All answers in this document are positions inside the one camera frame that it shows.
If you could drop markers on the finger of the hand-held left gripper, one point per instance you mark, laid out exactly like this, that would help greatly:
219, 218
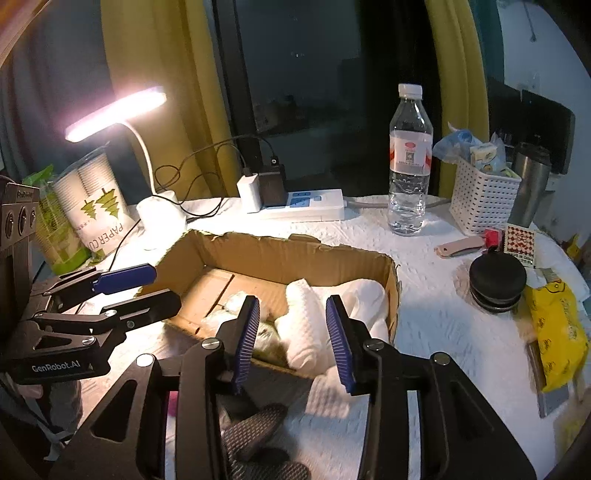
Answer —
143, 308
124, 277

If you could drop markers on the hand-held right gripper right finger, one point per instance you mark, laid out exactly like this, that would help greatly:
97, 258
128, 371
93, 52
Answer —
339, 346

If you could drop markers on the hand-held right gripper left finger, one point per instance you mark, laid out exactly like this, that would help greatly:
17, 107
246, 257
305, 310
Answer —
244, 344

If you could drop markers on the white towel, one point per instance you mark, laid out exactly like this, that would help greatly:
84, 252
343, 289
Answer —
300, 318

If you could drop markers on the brown cardboard box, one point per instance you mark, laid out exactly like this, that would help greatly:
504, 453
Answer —
277, 258

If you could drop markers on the clear plastic wrapped bundle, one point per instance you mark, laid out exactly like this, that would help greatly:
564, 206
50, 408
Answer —
268, 342

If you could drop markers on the grey cloth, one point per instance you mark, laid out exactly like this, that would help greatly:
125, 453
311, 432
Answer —
64, 406

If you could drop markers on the white folded cloth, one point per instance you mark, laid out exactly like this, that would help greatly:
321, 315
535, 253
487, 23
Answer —
364, 300

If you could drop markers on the dark grey knit sock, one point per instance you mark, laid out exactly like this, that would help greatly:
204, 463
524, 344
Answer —
258, 424
272, 471

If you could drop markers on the green plastic packet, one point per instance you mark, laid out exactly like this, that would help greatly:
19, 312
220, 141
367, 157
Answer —
55, 230

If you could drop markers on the pack of paper cups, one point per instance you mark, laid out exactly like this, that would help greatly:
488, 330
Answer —
92, 198

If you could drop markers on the white textured table cloth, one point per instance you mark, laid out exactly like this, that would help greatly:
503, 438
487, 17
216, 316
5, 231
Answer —
438, 332

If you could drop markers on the white power strip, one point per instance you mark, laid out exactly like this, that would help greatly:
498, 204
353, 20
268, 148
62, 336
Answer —
314, 204

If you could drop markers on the white charger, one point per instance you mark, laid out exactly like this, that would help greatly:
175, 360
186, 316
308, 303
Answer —
249, 194

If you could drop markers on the pink folding tool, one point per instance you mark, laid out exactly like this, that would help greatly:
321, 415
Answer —
457, 248

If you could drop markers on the black charger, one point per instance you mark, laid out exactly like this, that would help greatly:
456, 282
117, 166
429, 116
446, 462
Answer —
272, 184

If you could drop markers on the white desk lamp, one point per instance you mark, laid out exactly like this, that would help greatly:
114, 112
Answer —
115, 110

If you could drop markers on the black round case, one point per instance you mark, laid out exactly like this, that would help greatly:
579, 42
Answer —
497, 277

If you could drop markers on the clear plastic water bottle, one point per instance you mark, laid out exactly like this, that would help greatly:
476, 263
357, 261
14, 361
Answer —
408, 184

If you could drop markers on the small red item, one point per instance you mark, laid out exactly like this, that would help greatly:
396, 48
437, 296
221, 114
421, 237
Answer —
492, 239

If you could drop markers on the white plastic basket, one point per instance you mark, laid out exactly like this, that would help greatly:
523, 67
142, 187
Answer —
480, 198

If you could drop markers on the red patterned small box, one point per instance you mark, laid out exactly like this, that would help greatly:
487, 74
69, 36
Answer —
520, 244

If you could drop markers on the yellow curtain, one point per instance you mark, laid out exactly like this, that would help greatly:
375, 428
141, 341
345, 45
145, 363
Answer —
455, 69
175, 69

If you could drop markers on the yellow plastic packet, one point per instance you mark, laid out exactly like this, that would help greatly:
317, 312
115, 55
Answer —
554, 332

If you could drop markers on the grey notebook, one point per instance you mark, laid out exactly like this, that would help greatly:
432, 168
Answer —
554, 402

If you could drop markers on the blue plastic bag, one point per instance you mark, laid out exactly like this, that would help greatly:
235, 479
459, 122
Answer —
455, 143

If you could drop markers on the yellow white snack packets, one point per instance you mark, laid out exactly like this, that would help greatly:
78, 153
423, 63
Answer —
485, 154

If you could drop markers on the steel tumbler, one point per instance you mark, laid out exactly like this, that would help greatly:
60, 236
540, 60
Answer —
528, 184

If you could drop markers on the dark window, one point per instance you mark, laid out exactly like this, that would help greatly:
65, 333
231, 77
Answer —
300, 69

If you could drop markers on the black screen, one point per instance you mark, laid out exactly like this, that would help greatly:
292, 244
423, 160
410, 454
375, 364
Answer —
545, 120

